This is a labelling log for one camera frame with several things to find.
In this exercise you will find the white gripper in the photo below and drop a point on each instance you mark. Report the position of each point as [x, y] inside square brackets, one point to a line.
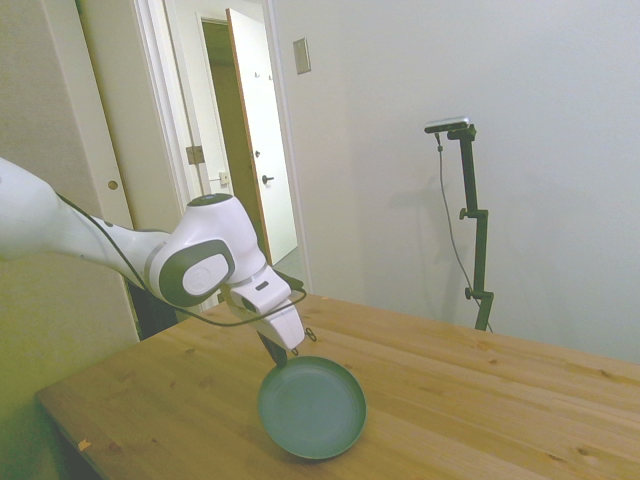
[277, 320]

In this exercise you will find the teal round plate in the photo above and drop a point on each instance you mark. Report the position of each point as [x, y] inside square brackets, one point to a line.
[312, 407]

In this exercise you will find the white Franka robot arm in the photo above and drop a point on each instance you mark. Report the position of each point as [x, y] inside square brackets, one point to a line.
[75, 225]

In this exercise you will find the metal door hinge plate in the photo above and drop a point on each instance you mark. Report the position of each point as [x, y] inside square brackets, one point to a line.
[194, 154]

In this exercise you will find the white door with wood edge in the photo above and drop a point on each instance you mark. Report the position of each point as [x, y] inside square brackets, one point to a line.
[262, 125]

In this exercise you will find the white sliding closet door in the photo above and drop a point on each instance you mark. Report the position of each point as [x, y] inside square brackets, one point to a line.
[100, 125]

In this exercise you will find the black camera stand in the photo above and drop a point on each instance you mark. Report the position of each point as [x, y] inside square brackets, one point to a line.
[481, 240]

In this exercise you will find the white door frame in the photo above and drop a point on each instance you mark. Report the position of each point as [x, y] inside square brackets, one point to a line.
[170, 100]

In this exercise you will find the grey exterior camera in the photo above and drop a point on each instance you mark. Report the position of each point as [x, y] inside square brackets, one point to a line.
[446, 124]

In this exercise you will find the grey wall switch plate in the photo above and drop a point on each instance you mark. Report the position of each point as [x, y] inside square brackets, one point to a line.
[301, 56]

